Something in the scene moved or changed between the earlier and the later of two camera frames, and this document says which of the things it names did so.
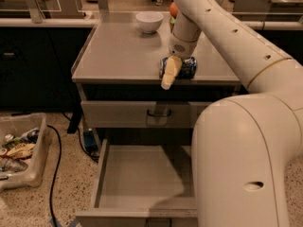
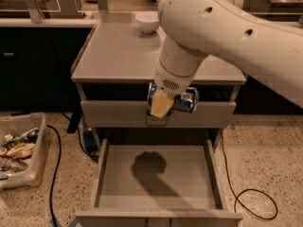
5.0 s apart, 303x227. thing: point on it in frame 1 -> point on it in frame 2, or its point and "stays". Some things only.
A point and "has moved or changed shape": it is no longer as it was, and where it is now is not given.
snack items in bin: (16, 150) stays
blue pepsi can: (187, 69) has moved or changed shape
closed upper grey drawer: (141, 113) stays
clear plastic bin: (25, 145) stays
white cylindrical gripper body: (181, 49) -> (170, 80)
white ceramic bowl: (150, 21) stays
